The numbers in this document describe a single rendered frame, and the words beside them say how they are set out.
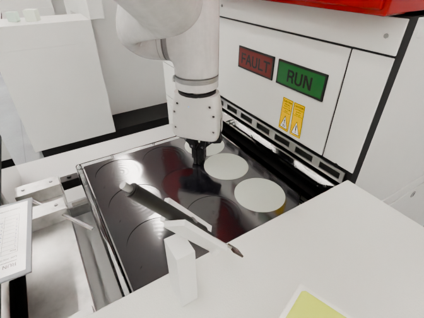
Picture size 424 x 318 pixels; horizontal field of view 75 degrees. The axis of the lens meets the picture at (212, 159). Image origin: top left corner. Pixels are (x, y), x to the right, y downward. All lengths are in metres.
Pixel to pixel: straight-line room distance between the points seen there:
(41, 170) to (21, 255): 0.46
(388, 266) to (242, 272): 0.18
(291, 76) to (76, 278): 0.50
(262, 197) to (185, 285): 0.29
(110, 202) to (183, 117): 0.22
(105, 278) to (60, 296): 0.09
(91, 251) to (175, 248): 0.35
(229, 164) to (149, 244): 0.26
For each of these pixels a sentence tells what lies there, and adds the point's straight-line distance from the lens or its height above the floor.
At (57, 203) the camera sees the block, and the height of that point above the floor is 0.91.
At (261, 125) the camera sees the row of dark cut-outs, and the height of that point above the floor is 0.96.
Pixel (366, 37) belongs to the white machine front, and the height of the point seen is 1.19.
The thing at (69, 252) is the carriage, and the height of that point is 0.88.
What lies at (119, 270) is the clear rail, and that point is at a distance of 0.46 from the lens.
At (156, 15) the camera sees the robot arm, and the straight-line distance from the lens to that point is 0.33.
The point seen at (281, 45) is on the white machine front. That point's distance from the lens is 0.59.
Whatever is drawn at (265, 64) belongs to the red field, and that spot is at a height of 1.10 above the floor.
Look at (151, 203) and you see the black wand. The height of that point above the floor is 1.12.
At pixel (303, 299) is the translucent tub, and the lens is 0.28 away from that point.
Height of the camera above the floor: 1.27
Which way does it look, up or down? 35 degrees down
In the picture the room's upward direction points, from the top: straight up
